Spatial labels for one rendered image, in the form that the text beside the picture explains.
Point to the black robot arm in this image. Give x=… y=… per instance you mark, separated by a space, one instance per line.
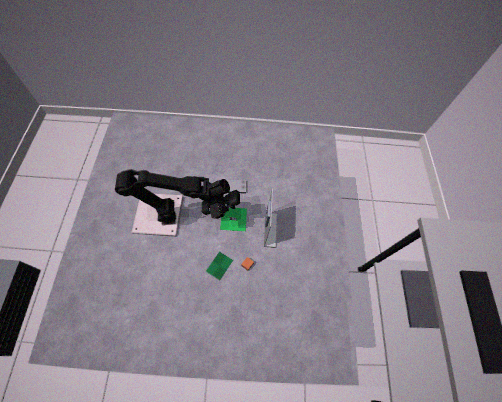
x=127 y=184

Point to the green translucent square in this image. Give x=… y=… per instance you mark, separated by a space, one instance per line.
x=239 y=224

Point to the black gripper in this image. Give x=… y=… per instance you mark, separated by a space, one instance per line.
x=232 y=199

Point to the green rectangular mat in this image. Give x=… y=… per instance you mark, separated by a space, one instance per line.
x=219 y=266

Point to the orange block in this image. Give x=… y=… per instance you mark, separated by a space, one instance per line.
x=247 y=263

